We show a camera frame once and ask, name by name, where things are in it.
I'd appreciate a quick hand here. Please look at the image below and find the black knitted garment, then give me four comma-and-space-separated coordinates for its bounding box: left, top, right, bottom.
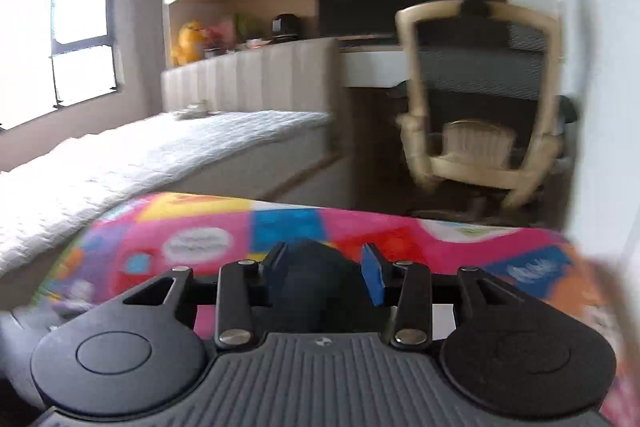
262, 241, 390, 334

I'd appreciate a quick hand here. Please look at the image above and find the colourful cartoon quilted mat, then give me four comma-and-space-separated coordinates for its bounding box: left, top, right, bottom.
32, 192, 639, 426

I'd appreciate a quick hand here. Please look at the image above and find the white quilted bed mattress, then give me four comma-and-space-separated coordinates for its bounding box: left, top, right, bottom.
1, 110, 331, 273

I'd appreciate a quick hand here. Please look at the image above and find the small white item on bed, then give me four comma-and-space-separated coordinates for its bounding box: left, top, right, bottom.
175, 100, 218, 120

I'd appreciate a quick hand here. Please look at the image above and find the beige mesh office chair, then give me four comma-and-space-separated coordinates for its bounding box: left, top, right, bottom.
396, 0, 577, 211

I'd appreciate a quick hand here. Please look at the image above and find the beige padded headboard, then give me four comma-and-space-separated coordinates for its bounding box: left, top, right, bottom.
162, 38, 345, 115

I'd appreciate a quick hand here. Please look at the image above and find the yellow duck plush toy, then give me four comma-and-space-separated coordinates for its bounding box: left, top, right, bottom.
171, 20, 205, 66

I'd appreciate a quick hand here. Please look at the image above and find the pink flower bouquet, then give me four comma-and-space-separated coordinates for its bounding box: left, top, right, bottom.
202, 17, 236, 58

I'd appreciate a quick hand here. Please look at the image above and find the green potted plant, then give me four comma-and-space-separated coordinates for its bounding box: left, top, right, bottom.
233, 12, 262, 44

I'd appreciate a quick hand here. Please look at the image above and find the grey curtain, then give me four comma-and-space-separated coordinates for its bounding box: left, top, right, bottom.
132, 0, 166, 116

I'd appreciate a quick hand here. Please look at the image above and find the black round speaker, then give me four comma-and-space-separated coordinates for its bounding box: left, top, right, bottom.
271, 13, 304, 43

